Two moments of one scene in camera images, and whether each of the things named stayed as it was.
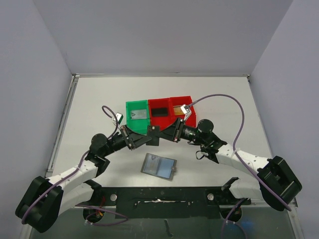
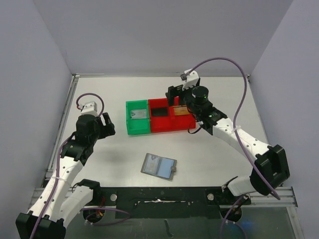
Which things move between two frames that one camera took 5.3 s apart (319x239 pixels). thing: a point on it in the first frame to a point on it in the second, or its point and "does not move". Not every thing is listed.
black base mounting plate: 168,202 does not move
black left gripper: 134,140 to 107,130
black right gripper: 177,130 to 178,92
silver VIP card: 138,114 does not move
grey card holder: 159,166 does not move
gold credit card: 177,110 does not move
